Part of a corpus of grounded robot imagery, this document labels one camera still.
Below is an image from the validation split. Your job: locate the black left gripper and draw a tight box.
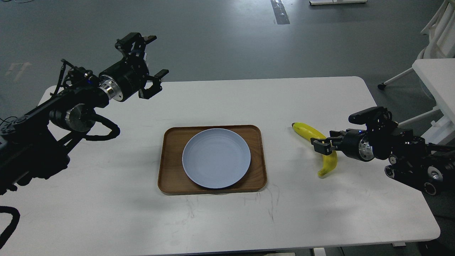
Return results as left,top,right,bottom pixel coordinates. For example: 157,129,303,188
99,32,169,102

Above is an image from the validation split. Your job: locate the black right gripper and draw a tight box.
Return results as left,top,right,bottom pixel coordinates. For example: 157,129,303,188
310,129,374,162

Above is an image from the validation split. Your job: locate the yellow banana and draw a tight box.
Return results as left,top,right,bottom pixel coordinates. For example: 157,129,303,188
291,123,338,178

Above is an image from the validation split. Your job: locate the light blue plate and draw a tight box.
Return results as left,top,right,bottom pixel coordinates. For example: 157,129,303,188
182,128,251,189

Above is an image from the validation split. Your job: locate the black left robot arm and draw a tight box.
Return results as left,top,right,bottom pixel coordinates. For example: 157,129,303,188
0,32,169,194

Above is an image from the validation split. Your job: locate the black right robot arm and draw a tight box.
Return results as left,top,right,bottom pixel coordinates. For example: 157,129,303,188
310,106,455,196

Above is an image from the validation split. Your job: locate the brown wooden tray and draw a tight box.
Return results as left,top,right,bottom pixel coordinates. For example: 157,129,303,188
158,125,268,196

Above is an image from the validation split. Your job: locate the white side table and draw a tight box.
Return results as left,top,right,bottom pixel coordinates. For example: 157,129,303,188
412,58,455,123

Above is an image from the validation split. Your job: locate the white floor base plate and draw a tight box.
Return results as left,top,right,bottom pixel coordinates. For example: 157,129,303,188
309,0,368,5

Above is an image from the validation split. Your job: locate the white chair frame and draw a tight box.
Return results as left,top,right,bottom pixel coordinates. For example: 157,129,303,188
378,0,455,90

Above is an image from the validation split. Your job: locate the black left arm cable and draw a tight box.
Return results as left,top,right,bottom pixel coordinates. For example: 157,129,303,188
0,113,121,251

